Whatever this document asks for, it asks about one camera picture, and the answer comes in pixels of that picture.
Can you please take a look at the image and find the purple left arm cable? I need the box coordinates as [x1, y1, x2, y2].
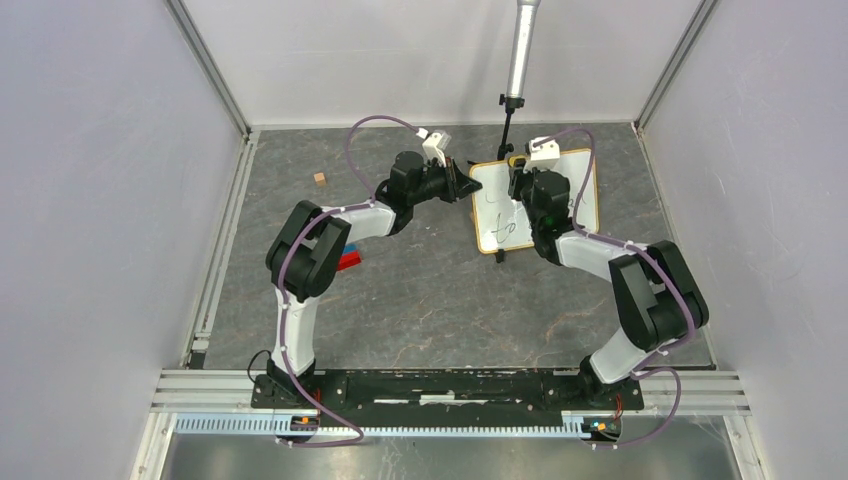
[274, 114, 367, 450]

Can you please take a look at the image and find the yellow whiteboard eraser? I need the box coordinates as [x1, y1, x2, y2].
[508, 156, 527, 169]

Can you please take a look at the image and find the slotted cable duct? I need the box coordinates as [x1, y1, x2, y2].
[173, 413, 621, 440]

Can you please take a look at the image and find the red and blue block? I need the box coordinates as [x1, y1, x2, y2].
[337, 244, 362, 271]

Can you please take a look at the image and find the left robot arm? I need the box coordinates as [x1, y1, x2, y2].
[266, 151, 482, 408]

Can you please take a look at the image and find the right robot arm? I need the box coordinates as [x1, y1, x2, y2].
[509, 167, 709, 408]

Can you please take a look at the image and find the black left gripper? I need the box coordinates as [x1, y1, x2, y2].
[409, 155, 482, 207]

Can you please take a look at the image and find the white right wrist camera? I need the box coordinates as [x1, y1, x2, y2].
[523, 137, 561, 172]

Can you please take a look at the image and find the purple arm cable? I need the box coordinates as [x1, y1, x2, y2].
[274, 114, 367, 450]
[529, 127, 698, 452]

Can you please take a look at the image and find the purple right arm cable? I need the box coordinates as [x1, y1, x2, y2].
[529, 127, 698, 452]

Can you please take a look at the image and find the silver camera pole stand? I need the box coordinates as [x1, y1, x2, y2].
[496, 0, 542, 161]

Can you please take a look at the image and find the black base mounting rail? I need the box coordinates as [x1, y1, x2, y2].
[251, 368, 645, 428]

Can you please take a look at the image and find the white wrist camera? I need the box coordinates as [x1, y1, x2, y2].
[416, 128, 451, 167]
[523, 137, 561, 172]

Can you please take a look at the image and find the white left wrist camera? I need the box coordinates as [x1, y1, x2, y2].
[416, 128, 451, 167]

